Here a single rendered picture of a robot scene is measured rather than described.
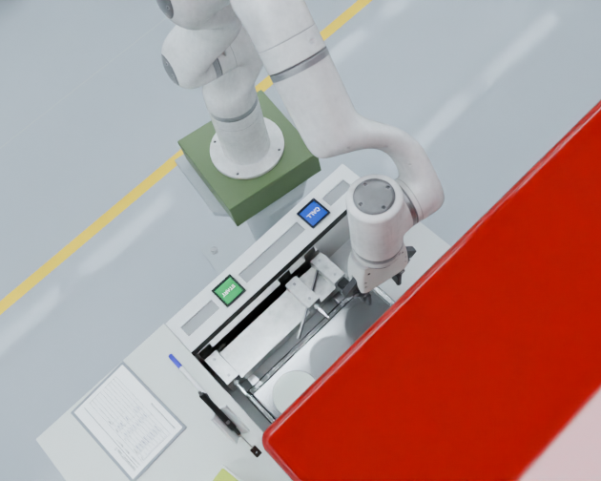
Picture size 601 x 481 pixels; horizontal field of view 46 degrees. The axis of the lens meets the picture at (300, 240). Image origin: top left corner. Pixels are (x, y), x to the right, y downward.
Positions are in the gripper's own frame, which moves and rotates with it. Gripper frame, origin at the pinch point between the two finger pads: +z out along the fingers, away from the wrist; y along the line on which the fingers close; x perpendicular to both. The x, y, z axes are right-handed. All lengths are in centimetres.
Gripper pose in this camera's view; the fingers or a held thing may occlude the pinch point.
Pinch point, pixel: (380, 285)
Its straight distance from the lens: 130.9
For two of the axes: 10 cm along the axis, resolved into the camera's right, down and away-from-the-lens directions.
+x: 5.3, 7.2, -4.5
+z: 1.2, 4.6, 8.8
